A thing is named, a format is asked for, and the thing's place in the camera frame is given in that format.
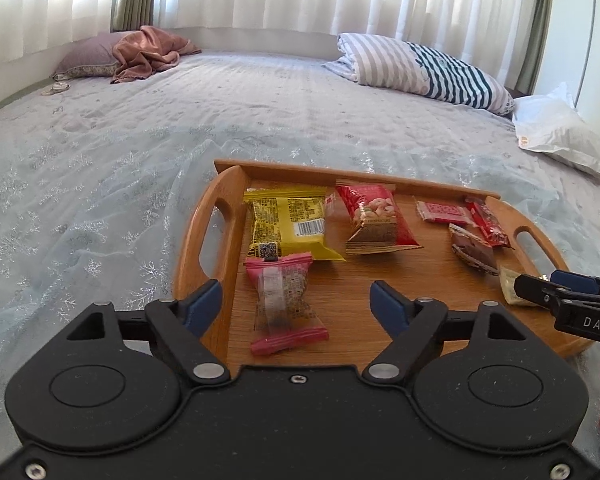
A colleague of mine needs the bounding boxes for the gold wafer packet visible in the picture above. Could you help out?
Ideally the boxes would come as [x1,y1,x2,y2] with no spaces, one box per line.
[498,264,549,309]

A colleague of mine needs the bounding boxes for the brown chocolate packet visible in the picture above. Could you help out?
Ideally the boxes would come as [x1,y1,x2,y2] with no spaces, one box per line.
[449,223,498,275]

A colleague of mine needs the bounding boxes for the red chocolate bar packet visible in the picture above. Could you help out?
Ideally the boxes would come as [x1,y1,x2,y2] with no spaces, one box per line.
[465,197,510,247]

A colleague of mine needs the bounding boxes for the pink clear snack packet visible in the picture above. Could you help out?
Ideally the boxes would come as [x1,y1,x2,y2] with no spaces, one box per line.
[244,252,329,356]

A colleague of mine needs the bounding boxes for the red nut snack bag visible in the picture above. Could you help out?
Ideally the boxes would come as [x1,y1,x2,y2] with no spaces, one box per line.
[336,182,422,256]

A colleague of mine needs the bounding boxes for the yellow snack packet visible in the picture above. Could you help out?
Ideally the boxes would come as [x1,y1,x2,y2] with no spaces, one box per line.
[242,186,344,261]

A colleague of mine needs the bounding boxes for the wooden serving tray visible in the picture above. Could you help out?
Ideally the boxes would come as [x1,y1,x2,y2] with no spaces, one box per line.
[172,159,567,373]

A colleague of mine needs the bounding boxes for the white pillow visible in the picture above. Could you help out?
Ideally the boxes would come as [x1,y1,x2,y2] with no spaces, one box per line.
[513,82,600,180]

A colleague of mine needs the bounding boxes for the lace snowflake bedspread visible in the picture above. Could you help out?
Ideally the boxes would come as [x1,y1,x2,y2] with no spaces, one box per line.
[0,52,600,462]

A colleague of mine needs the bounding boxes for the striped folded quilt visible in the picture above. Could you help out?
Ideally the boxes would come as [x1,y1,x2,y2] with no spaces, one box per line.
[324,32,515,116]

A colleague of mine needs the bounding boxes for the small object by pillow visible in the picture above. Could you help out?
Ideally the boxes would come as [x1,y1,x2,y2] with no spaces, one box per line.
[41,81,70,96]

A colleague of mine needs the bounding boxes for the pink crumpled cloth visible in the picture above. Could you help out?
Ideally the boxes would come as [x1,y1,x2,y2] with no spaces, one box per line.
[111,25,202,84]

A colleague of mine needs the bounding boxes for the purple pillow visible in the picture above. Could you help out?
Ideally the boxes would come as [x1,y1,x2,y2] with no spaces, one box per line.
[53,32,129,80]

